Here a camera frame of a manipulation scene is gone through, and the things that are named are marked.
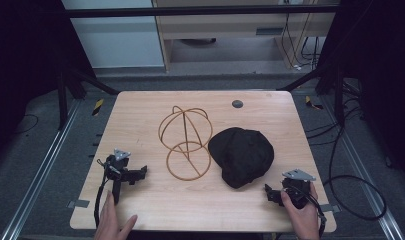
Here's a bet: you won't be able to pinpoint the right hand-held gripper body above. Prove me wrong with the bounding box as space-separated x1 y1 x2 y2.
279 168 317 210

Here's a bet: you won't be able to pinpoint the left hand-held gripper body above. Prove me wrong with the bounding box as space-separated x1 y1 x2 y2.
103 147 138 205

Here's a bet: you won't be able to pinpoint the person's right hand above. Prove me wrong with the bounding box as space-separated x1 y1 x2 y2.
280 182 321 240

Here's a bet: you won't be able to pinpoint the person's left hand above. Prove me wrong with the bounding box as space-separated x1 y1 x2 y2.
93 190 139 240

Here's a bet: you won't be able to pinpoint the black hat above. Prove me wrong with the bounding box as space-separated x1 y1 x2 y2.
207 126 275 190

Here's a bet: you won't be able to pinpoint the yellow black floor tape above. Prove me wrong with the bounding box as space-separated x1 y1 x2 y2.
304 95 325 111
91 97 105 117

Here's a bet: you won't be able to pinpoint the white cabinet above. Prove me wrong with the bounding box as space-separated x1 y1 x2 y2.
61 0 166 70

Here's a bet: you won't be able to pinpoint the dark curtain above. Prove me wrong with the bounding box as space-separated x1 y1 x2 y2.
0 0 98 164
317 0 405 186

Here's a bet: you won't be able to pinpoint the light wooden desk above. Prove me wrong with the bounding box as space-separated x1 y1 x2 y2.
151 0 338 72

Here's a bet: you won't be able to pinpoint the right hand-held gripper black cable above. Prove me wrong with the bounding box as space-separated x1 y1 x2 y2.
281 186 327 239

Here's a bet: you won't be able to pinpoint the hand-held gripper black cable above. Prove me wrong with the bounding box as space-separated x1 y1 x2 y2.
281 186 327 239
93 158 112 230

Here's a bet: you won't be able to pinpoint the left hand-held gripper black cable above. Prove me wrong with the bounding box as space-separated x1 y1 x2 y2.
93 158 112 230

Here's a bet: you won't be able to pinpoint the grey metal table bracket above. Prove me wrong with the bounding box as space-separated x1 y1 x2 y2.
66 199 91 210
319 203 342 214

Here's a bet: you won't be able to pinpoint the black looped floor cable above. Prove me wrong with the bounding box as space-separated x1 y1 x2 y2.
322 109 388 222

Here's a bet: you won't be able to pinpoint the golden wire hat stand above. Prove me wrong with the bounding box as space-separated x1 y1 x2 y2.
157 105 214 182

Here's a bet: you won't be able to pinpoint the aluminium floor rail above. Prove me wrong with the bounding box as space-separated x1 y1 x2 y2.
319 95 405 240
0 99 83 240

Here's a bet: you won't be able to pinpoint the black frame stand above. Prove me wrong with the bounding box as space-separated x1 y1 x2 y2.
276 62 347 128
55 65 120 132

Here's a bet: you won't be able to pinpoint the thin black floor cable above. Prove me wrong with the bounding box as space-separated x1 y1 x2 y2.
12 113 40 136

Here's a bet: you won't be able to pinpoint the black cables under desk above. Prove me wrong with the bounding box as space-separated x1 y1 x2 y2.
279 12 322 72

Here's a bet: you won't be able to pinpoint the black horizontal frame bar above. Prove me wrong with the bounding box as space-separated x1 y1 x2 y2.
55 5 342 19

